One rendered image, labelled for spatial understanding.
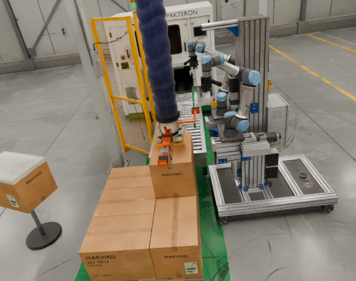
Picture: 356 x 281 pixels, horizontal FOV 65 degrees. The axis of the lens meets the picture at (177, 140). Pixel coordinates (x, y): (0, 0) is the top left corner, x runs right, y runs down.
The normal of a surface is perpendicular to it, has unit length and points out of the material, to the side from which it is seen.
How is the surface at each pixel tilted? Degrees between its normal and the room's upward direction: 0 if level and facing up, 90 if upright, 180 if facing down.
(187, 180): 90
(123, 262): 90
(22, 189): 90
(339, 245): 0
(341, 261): 0
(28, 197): 90
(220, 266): 0
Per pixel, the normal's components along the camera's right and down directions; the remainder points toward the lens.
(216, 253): -0.12, -0.86
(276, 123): 0.03, 0.49
